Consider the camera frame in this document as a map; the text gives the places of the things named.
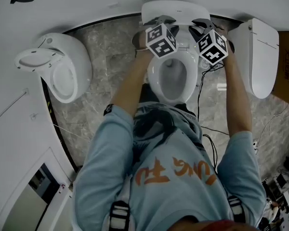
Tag printed brown cardboard box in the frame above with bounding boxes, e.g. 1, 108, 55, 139
270, 31, 289, 108

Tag black yellow striped baseboard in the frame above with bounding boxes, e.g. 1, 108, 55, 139
40, 77, 79, 173

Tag black harness strap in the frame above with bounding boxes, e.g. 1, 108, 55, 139
227, 195, 247, 223
110, 200, 131, 231

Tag white rounded wall toilet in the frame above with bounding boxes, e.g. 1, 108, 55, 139
13, 32, 93, 104

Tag person's light blue printed shirt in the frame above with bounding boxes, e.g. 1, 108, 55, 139
72, 102, 268, 231

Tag dark glass window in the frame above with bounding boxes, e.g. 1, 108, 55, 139
27, 164, 61, 205

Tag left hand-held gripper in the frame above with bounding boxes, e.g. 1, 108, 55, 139
131, 15, 182, 59

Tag person's right forearm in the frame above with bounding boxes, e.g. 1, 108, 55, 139
222, 53, 254, 136

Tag person's left forearm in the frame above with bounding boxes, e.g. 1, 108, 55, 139
111, 47, 155, 120

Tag white elongated toilet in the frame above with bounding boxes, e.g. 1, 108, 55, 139
227, 17, 280, 100

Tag white toilet with seat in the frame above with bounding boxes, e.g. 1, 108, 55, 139
146, 24, 200, 105

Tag black cable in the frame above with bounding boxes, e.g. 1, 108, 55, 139
197, 63, 226, 120

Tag person's black trousers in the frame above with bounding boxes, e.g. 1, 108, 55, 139
139, 82, 198, 121

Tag black equipment clutter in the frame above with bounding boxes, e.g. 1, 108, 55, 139
260, 153, 289, 231

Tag thin gray wall cable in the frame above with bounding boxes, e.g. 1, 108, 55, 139
0, 88, 29, 128

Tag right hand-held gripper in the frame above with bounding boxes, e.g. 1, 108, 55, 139
188, 18, 236, 66

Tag red cap brim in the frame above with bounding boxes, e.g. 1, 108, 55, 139
167, 219, 248, 231

